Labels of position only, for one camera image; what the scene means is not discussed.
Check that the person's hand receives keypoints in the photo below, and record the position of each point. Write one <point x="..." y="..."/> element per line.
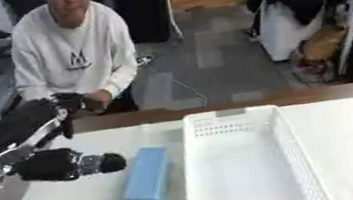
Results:
<point x="99" y="101"/>

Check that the white chair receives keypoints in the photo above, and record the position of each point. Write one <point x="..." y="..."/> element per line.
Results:
<point x="287" y="32"/>

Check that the person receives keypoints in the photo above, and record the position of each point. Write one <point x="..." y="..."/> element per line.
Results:
<point x="74" y="44"/>

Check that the brown bag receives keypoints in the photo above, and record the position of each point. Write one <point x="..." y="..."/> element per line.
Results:
<point x="320" y="52"/>

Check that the white perforated plastic basket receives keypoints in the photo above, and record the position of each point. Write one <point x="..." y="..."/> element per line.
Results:
<point x="244" y="169"/>

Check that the black cabinet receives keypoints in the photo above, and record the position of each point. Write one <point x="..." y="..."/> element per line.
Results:
<point x="142" y="14"/>

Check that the blue rectangular foam block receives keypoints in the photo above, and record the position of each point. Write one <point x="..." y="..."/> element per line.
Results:
<point x="147" y="184"/>

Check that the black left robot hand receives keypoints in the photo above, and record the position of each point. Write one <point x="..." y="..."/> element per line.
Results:
<point x="49" y="167"/>

